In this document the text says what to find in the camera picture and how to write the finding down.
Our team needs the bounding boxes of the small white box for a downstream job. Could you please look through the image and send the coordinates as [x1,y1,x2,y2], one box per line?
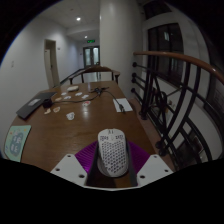
[66,85,80,93]

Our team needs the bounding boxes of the white perforated computer mouse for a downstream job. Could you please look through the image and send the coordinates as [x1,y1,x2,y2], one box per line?
[96,127,130,178]

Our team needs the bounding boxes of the dark closed laptop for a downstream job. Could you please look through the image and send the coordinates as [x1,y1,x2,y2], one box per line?
[15,91,57,120]

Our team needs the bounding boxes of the dark framed window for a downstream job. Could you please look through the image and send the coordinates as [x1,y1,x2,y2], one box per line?
[146,22,185,87]

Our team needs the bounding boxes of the wooden armchair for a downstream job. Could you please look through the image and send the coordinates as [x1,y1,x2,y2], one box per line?
[68,64,121,85]

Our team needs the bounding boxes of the pale green printed mouse pad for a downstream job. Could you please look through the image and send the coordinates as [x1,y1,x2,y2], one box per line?
[3,124,33,164]

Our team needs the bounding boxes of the white side door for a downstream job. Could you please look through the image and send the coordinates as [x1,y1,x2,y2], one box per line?
[43,38,61,89]

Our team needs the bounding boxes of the white paper sheet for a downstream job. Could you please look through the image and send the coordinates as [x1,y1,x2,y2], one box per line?
[112,97,134,114]

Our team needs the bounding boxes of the black cable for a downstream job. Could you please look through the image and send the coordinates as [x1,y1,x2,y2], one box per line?
[51,85,127,114]

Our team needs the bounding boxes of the glass double door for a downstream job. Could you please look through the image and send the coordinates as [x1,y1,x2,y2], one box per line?
[82,45,101,68]

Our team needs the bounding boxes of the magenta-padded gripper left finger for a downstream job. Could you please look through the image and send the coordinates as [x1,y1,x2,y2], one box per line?
[50,139,101,188]

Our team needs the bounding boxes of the black railing with wooden handrail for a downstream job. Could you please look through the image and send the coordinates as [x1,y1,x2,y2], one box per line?
[130,50,224,172]

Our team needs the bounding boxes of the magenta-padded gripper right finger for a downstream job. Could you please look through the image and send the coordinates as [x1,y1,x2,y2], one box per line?
[126,139,175,188]

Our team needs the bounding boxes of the small black block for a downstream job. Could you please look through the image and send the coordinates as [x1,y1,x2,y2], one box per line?
[42,98,54,109]

